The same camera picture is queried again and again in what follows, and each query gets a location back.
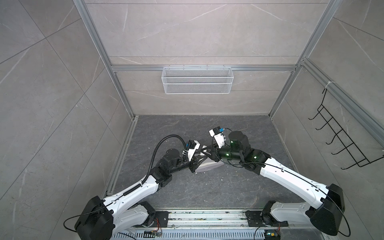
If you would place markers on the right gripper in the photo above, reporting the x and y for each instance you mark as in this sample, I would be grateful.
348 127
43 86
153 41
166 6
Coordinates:
215 153

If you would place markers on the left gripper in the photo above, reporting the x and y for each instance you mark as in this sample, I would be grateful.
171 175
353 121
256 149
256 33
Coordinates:
195 163

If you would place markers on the grey purple envelope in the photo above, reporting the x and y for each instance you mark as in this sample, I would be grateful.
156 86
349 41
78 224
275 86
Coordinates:
207 166

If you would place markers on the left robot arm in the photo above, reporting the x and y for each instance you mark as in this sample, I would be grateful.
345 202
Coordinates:
102 218

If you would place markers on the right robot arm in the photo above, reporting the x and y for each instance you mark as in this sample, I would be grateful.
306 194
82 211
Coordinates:
323 206

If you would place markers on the aluminium rail frame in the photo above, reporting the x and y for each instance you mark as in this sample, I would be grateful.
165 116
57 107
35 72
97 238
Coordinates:
222 219

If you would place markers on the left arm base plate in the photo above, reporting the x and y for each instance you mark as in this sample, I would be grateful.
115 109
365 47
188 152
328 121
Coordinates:
158 218

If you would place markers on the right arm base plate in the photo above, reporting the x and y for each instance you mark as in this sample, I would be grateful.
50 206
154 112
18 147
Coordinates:
257 218

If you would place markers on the white vented cable duct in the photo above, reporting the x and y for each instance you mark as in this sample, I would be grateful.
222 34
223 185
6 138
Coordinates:
193 235

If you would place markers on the black wire hook rack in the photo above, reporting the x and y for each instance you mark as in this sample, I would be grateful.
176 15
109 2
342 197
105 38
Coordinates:
339 133

